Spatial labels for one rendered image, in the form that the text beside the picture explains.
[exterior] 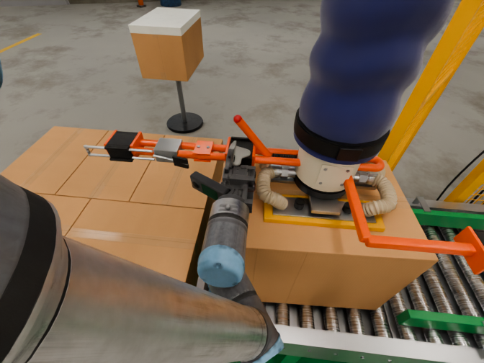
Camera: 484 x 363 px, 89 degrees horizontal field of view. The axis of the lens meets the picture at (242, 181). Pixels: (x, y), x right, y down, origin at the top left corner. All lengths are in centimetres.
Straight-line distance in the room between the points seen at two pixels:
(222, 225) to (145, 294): 32
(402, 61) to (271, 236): 48
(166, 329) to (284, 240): 50
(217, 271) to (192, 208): 82
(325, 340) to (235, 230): 60
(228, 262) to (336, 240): 36
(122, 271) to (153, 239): 101
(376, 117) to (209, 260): 43
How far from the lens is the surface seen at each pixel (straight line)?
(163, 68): 233
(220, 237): 49
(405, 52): 53
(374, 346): 106
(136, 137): 80
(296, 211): 73
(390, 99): 58
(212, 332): 31
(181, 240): 118
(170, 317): 24
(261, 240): 69
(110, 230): 132
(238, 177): 61
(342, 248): 73
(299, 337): 98
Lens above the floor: 154
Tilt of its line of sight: 46 degrees down
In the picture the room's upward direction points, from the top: 2 degrees clockwise
